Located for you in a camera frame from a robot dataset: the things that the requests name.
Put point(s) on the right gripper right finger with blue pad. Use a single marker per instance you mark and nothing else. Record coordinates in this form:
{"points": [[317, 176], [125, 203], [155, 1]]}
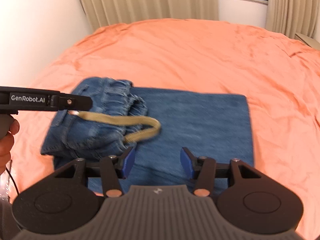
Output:
{"points": [[203, 171]]}

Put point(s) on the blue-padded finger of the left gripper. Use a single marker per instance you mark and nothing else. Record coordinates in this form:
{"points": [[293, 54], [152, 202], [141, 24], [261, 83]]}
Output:
{"points": [[64, 101]]}

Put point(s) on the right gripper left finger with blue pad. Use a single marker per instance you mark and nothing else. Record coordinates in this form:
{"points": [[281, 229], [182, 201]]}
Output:
{"points": [[111, 169]]}

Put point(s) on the blue denim jeans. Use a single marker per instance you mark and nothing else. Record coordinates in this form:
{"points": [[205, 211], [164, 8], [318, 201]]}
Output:
{"points": [[163, 121]]}

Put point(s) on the person's left hand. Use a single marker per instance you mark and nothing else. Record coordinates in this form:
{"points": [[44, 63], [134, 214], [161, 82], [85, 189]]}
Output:
{"points": [[6, 145]]}

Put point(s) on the beige left curtain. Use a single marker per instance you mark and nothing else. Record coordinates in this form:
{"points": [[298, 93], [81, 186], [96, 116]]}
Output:
{"points": [[101, 13]]}

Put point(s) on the beige curtain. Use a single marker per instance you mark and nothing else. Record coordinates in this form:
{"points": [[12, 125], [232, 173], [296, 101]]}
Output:
{"points": [[289, 17], [101, 13]]}

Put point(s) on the orange bed sheet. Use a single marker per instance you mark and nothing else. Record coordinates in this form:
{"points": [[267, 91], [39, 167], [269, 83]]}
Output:
{"points": [[278, 76]]}

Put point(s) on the beige nightstand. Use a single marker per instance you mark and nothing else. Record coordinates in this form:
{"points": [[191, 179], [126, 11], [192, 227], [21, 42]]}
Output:
{"points": [[308, 41]]}

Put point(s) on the beige right curtain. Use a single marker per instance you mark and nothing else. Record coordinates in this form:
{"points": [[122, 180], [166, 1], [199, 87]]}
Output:
{"points": [[289, 17]]}

